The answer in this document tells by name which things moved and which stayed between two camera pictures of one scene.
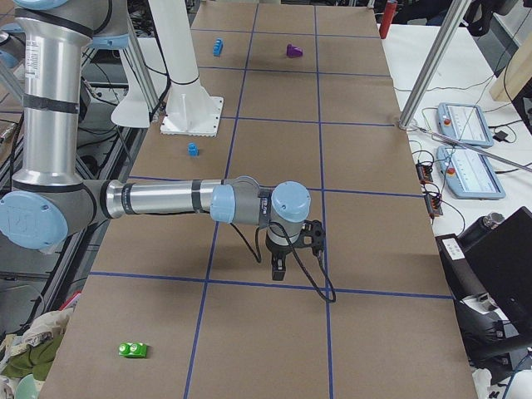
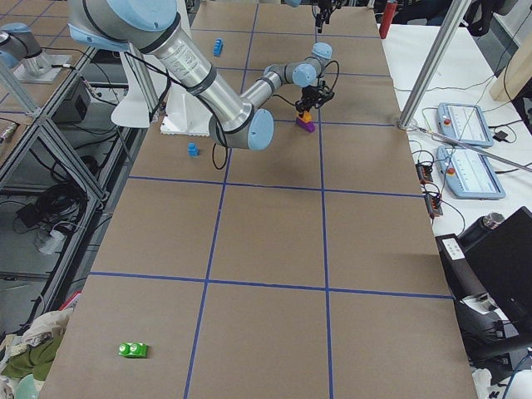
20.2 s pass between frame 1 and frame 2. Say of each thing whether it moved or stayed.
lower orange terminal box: stayed
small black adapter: stayed
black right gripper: moved
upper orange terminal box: stayed
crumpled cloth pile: stayed
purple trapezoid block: moved
